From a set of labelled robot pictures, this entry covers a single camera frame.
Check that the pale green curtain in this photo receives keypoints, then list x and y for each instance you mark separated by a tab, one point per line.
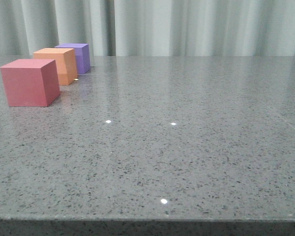
150	27

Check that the orange foam cube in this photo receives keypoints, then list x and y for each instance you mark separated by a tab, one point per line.
65	62

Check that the red foam cube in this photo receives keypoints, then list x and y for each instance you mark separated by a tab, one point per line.
30	82

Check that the purple foam cube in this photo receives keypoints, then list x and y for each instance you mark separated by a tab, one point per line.
81	54

